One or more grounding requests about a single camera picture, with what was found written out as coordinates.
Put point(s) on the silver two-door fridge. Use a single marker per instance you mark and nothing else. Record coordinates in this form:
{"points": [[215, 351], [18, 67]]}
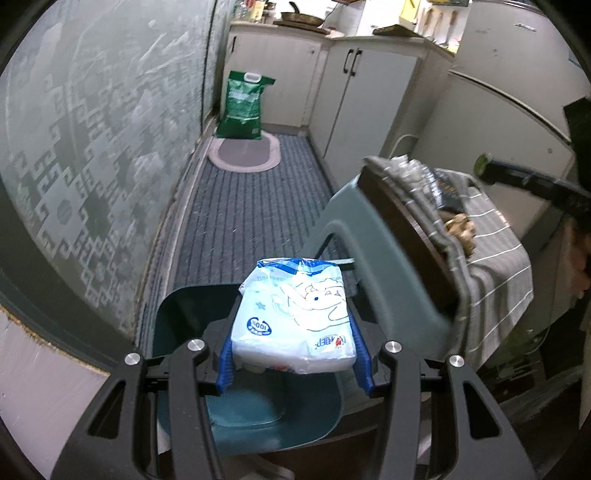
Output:
{"points": [[508, 83]]}

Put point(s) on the grey-green plastic stool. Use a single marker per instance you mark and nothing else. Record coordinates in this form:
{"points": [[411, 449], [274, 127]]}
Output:
{"points": [[369, 217]]}

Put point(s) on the yellow hanging board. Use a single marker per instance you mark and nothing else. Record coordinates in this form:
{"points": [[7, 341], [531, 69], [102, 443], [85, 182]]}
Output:
{"points": [[411, 10]]}

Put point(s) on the oval grey pink-rimmed mat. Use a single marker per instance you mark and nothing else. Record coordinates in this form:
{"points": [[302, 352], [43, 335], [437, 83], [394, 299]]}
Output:
{"points": [[244, 154]]}

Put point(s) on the dark metal wok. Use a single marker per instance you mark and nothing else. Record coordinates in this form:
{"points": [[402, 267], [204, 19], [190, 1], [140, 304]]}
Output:
{"points": [[302, 18]]}

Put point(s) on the green rice bag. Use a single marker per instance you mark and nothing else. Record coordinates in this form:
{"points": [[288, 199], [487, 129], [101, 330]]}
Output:
{"points": [[242, 104]]}

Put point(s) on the double-door white kitchen cabinet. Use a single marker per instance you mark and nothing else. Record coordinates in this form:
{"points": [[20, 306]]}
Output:
{"points": [[364, 92]]}

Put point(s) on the clear plastic wrapper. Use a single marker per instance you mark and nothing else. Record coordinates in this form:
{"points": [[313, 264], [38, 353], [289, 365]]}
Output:
{"points": [[411, 168]]}

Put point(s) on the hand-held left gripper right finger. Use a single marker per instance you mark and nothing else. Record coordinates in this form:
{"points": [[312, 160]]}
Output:
{"points": [[364, 369]]}

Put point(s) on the frosted patterned sliding door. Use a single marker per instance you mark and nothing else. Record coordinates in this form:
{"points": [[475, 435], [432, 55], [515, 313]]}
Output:
{"points": [[101, 161]]}

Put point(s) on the tan paper ball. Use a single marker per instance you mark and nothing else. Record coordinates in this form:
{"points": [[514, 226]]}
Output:
{"points": [[461, 233]]}

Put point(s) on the single-door white kitchen cabinet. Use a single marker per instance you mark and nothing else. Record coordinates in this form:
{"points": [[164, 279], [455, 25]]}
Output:
{"points": [[277, 78]]}

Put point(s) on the wooden cutting board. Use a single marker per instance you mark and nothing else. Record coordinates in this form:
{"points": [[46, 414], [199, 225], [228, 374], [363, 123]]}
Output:
{"points": [[392, 30]]}

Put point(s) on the white blue tissue packet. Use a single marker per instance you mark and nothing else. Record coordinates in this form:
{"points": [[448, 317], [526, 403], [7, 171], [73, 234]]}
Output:
{"points": [[295, 314]]}

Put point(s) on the dark teal plastic bin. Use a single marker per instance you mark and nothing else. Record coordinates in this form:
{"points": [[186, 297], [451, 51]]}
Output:
{"points": [[258, 415]]}

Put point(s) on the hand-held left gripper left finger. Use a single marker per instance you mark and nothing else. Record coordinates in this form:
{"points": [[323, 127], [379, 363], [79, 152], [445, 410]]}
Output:
{"points": [[226, 369]]}

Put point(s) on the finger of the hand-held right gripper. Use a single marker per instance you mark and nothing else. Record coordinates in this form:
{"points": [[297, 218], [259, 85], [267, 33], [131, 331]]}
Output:
{"points": [[521, 177], [579, 122]]}

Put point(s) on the grey checked cloth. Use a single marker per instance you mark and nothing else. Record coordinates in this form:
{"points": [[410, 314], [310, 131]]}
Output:
{"points": [[494, 258]]}

